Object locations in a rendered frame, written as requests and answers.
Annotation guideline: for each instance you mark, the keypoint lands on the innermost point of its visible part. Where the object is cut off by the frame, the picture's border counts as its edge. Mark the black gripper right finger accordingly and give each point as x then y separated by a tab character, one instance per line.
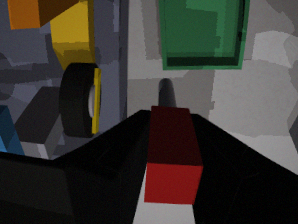
238	185

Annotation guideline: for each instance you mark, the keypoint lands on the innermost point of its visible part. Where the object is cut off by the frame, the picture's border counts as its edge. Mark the green tray floor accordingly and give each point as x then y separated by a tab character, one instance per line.
201	28

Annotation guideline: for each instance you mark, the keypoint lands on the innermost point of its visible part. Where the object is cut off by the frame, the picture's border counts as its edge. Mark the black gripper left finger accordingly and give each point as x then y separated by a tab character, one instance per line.
98	183

